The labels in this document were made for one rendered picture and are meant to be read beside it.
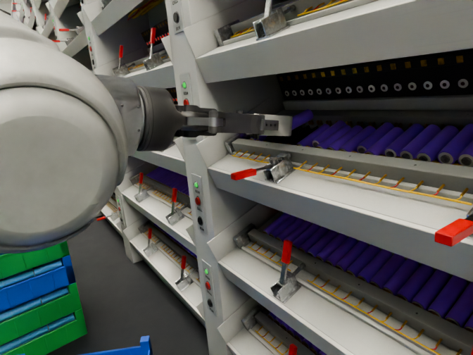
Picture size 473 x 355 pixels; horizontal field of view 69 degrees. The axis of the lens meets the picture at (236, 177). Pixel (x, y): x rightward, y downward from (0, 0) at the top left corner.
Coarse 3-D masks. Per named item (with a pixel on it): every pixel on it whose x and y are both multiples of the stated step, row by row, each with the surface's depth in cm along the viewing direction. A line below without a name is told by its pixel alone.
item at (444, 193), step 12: (252, 156) 58; (264, 156) 56; (312, 168) 47; (360, 180) 41; (372, 180) 39; (384, 180) 38; (396, 180) 37; (420, 192) 35; (432, 192) 34; (444, 192) 33; (456, 192) 32
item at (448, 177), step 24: (240, 144) 61; (264, 144) 56; (288, 144) 52; (336, 168) 44; (360, 168) 41; (384, 168) 38; (408, 168) 35; (432, 168) 34; (456, 168) 32; (408, 192) 35
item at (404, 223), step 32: (416, 96) 46; (448, 96) 42; (224, 160) 64; (256, 192) 53; (288, 192) 46; (320, 192) 42; (352, 192) 40; (384, 192) 37; (320, 224) 44; (352, 224) 38; (384, 224) 34; (416, 224) 32; (416, 256) 33; (448, 256) 30
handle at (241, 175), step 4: (272, 160) 48; (272, 164) 49; (276, 164) 49; (252, 168) 47; (256, 168) 48; (260, 168) 48; (264, 168) 48; (268, 168) 48; (236, 172) 46; (240, 172) 46; (244, 172) 46; (248, 172) 46; (252, 172) 46; (256, 172) 47; (232, 176) 45; (236, 176) 45; (240, 176) 45; (244, 176) 46; (248, 176) 46
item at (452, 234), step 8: (472, 216) 26; (448, 224) 25; (456, 224) 25; (464, 224) 25; (472, 224) 25; (440, 232) 24; (448, 232) 24; (456, 232) 24; (464, 232) 24; (472, 232) 25; (440, 240) 24; (448, 240) 23; (456, 240) 23
